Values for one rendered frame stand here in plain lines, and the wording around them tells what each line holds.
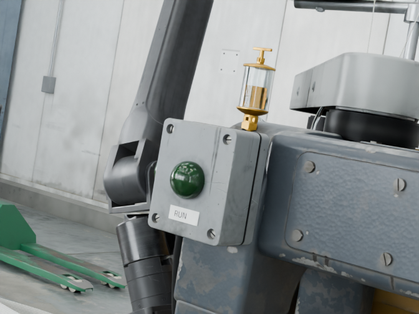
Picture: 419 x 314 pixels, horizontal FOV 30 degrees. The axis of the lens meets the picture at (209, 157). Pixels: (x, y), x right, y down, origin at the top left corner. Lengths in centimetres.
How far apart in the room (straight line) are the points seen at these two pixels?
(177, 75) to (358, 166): 42
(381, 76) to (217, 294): 24
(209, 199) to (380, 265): 14
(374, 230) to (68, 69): 817
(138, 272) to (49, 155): 792
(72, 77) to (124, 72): 79
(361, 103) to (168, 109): 29
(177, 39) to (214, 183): 40
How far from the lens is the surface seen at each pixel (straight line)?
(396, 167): 58
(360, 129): 72
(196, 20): 100
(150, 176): 89
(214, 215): 60
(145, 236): 90
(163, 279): 89
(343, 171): 59
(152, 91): 94
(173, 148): 62
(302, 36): 682
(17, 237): 640
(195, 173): 60
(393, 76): 72
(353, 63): 73
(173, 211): 62
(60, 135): 868
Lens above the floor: 134
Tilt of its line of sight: 3 degrees down
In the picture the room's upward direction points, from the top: 10 degrees clockwise
